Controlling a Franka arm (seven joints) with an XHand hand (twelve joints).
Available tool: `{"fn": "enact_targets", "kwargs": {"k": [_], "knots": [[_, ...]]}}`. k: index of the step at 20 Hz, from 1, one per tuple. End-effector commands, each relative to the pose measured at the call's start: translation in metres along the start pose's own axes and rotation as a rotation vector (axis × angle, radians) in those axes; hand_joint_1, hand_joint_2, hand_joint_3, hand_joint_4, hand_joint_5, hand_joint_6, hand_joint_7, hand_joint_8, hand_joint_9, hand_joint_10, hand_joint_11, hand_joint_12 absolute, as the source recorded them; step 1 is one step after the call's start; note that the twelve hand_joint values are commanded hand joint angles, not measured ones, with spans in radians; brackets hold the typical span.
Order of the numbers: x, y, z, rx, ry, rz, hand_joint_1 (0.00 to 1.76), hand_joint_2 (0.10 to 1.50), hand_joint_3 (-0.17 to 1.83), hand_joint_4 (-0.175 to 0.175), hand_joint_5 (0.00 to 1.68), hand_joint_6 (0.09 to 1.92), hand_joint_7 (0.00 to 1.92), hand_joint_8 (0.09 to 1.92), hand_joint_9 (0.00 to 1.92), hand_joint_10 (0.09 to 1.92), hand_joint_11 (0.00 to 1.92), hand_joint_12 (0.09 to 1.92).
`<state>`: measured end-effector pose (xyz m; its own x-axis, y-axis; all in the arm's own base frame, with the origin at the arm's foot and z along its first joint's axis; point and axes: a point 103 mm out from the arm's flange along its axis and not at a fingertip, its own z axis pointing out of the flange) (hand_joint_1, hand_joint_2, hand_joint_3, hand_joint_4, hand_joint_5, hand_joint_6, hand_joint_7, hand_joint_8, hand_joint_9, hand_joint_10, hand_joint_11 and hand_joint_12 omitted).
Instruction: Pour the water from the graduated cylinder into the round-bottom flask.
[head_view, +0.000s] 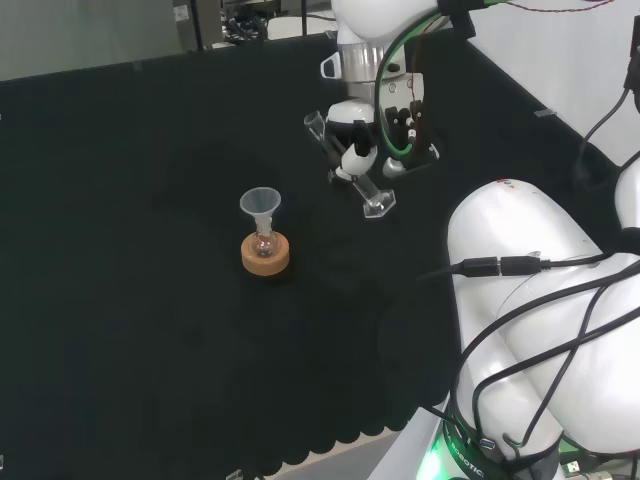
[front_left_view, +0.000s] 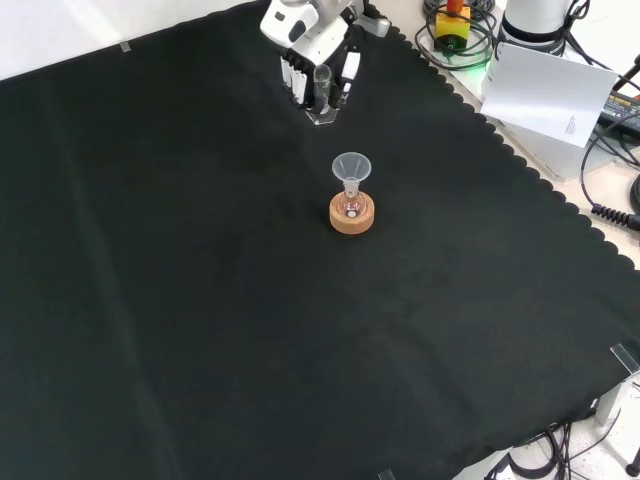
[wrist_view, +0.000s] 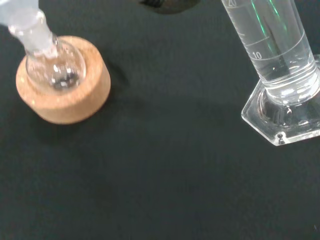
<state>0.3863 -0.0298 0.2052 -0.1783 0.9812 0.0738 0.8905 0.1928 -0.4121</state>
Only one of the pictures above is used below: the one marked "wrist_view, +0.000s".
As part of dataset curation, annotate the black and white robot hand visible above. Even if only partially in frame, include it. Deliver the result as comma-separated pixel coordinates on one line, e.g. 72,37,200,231
138,0,201,15

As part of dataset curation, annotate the clear round-bottom flask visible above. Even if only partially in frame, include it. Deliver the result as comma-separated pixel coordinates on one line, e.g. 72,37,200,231
7,9,87,91

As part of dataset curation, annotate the black bench cloth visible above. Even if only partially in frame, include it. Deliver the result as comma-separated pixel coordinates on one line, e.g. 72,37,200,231
0,0,320,240

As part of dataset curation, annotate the cork ring stand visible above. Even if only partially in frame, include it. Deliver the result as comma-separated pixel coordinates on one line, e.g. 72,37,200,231
15,35,112,125

